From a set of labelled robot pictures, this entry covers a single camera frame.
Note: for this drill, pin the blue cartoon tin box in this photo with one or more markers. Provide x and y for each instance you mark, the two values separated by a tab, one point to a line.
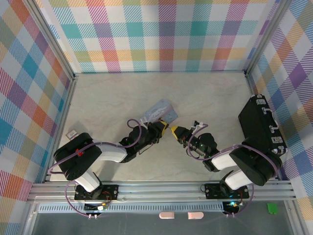
156	111

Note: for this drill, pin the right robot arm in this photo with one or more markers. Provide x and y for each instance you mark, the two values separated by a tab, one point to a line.
256	161

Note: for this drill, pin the pink rounded block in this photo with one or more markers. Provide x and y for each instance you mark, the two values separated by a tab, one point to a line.
166	215
195	215

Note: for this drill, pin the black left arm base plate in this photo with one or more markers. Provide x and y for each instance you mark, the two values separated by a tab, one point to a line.
110	192

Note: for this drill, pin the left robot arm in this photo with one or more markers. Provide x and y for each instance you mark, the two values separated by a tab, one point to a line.
73	156

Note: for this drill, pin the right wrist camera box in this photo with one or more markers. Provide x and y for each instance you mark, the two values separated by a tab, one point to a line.
198	126

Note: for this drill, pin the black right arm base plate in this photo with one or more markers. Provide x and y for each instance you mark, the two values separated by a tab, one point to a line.
212	191

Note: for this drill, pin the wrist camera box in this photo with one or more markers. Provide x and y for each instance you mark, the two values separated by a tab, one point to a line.
144	121
198	126

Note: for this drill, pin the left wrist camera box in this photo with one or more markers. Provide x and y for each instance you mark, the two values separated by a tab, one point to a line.
144	121

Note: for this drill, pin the aluminium front frame rail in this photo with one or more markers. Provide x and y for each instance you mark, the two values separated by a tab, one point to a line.
159	192

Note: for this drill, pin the small square card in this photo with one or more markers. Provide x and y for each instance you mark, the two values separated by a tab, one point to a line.
72	134

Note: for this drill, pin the small black controller board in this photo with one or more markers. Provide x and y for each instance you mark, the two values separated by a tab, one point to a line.
231	208
91	208

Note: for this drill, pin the small green block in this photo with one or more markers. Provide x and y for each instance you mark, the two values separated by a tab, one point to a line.
272	208

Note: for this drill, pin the aluminium frame post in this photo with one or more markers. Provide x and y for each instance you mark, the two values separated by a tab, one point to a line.
51	36
266	36

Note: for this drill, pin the black hard case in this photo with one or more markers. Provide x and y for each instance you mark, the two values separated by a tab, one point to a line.
254	115

